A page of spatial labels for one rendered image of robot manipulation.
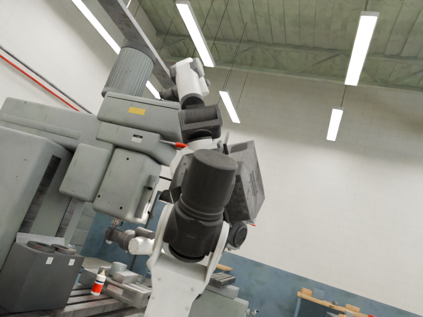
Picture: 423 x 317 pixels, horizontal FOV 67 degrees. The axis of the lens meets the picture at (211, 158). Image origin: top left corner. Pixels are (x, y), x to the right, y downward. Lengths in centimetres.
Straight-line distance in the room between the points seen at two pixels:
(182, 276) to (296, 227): 712
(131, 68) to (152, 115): 36
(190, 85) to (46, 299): 89
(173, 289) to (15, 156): 113
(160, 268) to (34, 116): 131
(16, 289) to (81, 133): 80
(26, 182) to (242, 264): 672
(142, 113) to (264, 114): 737
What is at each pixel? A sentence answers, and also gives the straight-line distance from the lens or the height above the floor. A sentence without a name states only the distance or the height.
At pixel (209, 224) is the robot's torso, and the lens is 79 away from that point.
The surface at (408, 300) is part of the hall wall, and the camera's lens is 815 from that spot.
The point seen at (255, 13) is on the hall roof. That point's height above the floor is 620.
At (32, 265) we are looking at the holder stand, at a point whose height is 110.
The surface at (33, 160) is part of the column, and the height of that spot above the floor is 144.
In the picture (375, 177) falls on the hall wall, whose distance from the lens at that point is 832.
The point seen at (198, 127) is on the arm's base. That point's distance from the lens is 109.
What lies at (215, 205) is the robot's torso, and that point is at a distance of 77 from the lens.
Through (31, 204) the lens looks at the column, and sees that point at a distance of 172.
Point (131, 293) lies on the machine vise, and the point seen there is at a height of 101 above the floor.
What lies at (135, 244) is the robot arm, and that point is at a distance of 139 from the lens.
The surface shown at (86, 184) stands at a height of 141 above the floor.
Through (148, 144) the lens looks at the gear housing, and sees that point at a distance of 149.
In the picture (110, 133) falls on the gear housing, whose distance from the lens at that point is 161.
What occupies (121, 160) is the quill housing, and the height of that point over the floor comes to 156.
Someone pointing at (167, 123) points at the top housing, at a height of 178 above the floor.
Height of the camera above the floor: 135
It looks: 14 degrees up
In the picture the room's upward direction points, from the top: 18 degrees clockwise
